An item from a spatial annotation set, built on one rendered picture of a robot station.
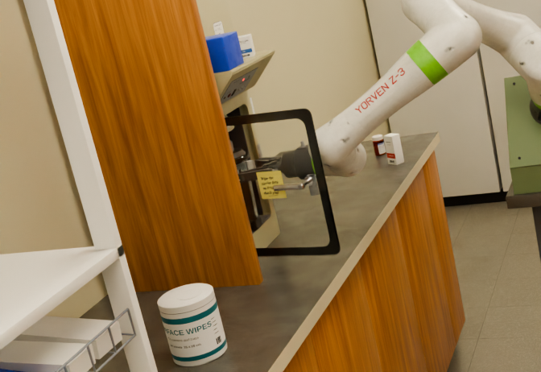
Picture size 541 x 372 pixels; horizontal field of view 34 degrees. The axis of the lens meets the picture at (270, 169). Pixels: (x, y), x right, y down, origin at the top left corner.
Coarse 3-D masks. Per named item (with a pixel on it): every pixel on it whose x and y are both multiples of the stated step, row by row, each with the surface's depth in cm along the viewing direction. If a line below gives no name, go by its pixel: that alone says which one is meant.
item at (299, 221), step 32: (256, 128) 229; (288, 128) 224; (256, 160) 232; (288, 160) 228; (320, 160) 223; (256, 192) 236; (288, 192) 231; (320, 192) 226; (256, 224) 239; (288, 224) 234; (320, 224) 229
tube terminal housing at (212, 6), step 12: (204, 0) 244; (216, 0) 251; (204, 12) 243; (216, 12) 250; (228, 12) 257; (204, 24) 243; (228, 24) 256; (240, 96) 258; (228, 108) 250; (240, 108) 264
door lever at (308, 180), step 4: (308, 176) 226; (304, 180) 227; (308, 180) 225; (312, 180) 226; (276, 184) 227; (280, 184) 226; (284, 184) 225; (288, 184) 224; (292, 184) 224; (296, 184) 223; (300, 184) 222; (304, 184) 223; (308, 184) 227; (276, 188) 226; (280, 188) 225; (284, 188) 225; (288, 188) 224; (292, 188) 224; (296, 188) 223; (300, 188) 222
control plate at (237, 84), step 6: (252, 72) 248; (240, 78) 239; (246, 78) 246; (234, 84) 238; (240, 84) 243; (246, 84) 251; (228, 90) 236; (240, 90) 249; (234, 96) 247; (222, 102) 239
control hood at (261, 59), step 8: (256, 56) 246; (264, 56) 249; (248, 64) 238; (256, 64) 246; (264, 64) 255; (224, 72) 229; (232, 72) 229; (240, 72) 235; (256, 72) 253; (216, 80) 231; (224, 80) 230; (232, 80) 233; (256, 80) 259; (224, 88) 231; (248, 88) 257
